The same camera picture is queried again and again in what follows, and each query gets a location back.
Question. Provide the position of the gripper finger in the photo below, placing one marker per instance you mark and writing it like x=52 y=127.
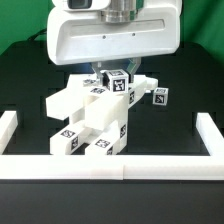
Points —
x=132 y=67
x=98 y=73

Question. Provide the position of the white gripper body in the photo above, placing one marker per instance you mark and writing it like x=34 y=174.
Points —
x=81 y=31

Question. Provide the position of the white chair back frame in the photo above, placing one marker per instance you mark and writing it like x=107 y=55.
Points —
x=83 y=99

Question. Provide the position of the white U-shaped fence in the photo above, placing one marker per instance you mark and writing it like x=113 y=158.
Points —
x=125 y=167

